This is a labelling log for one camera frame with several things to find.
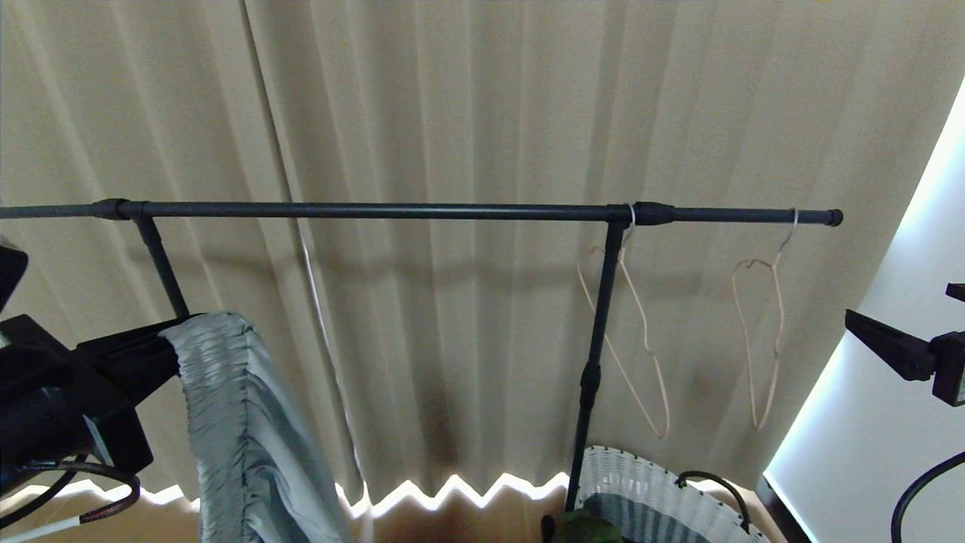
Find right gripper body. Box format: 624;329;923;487
931;330;965;408

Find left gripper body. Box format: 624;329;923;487
0;377;155;491

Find pink clothes hanger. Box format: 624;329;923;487
577;219;672;440
731;210;800;431

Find pale grey shorts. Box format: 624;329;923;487
160;311;355;543

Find white laundry basket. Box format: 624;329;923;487
577;446;770;543

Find black clothes rack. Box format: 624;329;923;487
0;199;844;543

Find green garment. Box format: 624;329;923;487
554;509;623;543

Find beige curtain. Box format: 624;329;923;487
0;0;965;521

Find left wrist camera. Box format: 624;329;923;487
0;241;76;393

